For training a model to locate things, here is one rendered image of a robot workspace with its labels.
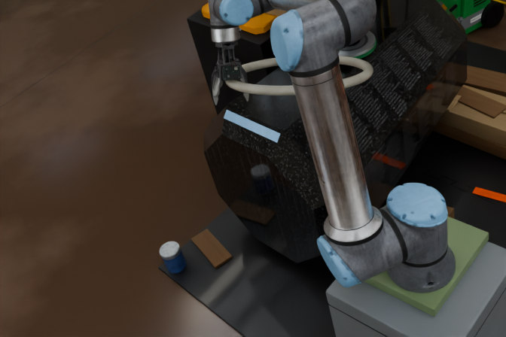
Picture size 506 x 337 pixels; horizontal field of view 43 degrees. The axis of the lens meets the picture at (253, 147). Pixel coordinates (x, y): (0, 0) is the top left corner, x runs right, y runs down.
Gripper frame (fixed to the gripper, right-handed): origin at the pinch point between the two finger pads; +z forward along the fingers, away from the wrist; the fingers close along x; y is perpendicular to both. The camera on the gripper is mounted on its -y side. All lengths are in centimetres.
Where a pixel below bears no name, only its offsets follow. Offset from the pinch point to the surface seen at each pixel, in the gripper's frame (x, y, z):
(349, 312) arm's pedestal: 24, 52, 52
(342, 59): 41.5, -11.3, -7.0
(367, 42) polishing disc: 65, -58, -3
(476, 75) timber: 154, -135, 38
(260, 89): 7.6, 18.7, -7.4
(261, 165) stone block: 13, -37, 38
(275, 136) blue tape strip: 18.5, -30.7, 24.7
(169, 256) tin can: -31, -71, 92
